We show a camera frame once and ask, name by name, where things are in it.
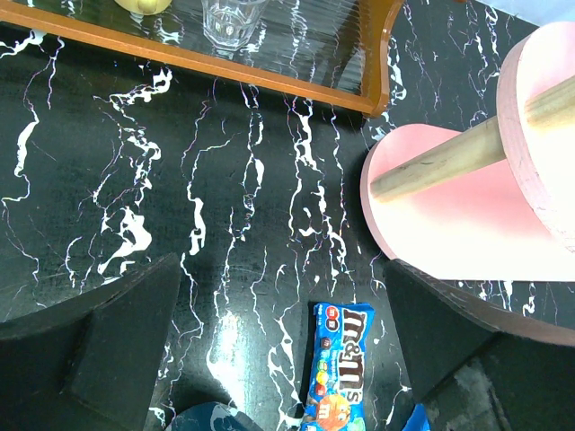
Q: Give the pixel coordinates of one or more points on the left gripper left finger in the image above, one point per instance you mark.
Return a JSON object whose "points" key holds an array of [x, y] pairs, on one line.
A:
{"points": [[90, 362]]}

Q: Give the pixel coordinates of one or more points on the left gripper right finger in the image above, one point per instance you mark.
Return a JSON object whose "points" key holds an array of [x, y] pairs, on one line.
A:
{"points": [[475, 366]]}

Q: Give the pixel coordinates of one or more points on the blue candy bag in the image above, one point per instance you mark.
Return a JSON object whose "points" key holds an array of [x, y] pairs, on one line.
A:
{"points": [[335, 398], [418, 421]]}

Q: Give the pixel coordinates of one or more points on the pink three-tier shelf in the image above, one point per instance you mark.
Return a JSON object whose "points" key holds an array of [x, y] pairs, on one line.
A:
{"points": [[496, 201]]}

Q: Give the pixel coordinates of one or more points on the clear glass bottom shelf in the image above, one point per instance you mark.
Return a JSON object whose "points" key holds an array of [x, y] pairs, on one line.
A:
{"points": [[229, 24]]}

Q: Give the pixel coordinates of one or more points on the orange wooden cup rack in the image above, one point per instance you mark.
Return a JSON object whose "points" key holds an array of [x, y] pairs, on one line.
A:
{"points": [[377, 20]]}

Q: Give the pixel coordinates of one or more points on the yellow mug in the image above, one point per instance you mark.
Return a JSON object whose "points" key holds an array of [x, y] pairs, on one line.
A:
{"points": [[144, 7]]}

